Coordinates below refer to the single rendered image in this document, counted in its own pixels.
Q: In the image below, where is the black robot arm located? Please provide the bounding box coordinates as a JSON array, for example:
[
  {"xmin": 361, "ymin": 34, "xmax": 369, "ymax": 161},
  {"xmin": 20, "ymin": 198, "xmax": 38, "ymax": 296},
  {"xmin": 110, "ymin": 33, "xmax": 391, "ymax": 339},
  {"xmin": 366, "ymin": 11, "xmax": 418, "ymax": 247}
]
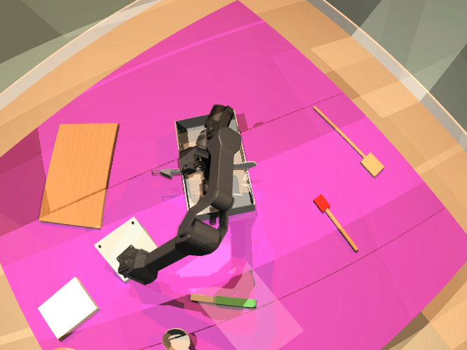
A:
[{"xmin": 116, "ymin": 104, "xmax": 241, "ymax": 285}]

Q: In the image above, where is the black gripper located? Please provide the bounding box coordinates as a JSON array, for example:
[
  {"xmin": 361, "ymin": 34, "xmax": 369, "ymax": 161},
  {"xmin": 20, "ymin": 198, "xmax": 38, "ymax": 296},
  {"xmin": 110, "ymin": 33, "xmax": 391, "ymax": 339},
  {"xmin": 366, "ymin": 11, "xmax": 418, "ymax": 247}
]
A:
[{"xmin": 200, "ymin": 157, "xmax": 211, "ymax": 196}]

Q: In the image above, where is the orange wooden board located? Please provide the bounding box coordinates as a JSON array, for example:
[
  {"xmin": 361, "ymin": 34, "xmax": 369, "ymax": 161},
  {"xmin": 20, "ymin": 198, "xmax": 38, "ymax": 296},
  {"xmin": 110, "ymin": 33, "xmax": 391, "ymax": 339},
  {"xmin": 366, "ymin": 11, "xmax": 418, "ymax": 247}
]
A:
[{"xmin": 39, "ymin": 123, "xmax": 119, "ymax": 230}]

